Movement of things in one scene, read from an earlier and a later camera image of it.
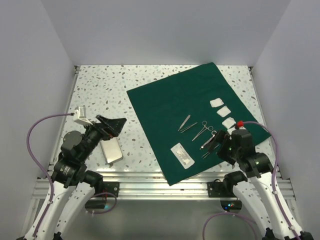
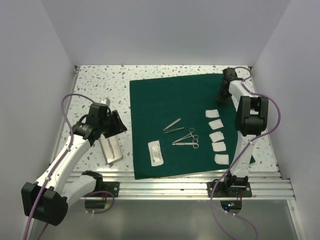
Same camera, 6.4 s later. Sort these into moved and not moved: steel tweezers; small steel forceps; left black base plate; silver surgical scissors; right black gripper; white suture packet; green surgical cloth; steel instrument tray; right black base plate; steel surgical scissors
Moved: silver surgical scissors; white suture packet; right black gripper; green surgical cloth; steel tweezers; small steel forceps; steel surgical scissors
Not moved: left black base plate; steel instrument tray; right black base plate
